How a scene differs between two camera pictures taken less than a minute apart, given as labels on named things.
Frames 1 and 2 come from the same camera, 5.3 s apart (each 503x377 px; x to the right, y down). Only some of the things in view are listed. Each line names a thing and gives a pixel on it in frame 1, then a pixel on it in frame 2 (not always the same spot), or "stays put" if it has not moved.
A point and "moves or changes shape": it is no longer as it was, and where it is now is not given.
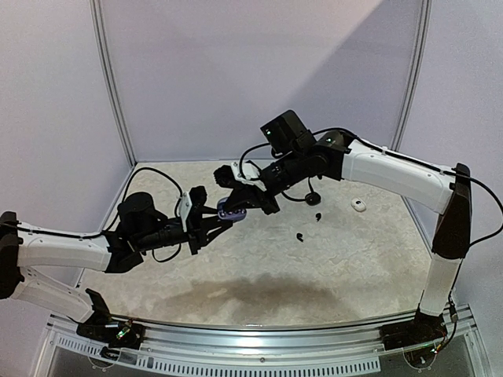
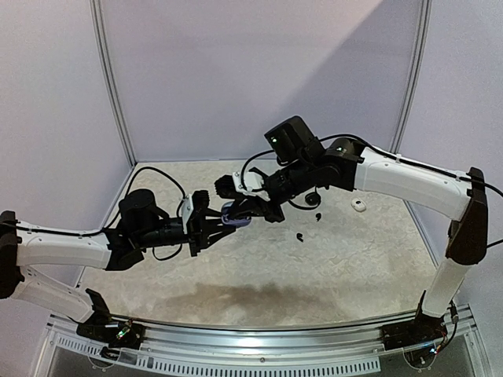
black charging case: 313,199 stays put
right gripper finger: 248,203 -> 251,213
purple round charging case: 229,215 moves or changes shape
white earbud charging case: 358,205 stays put
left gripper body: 193,231 stays put
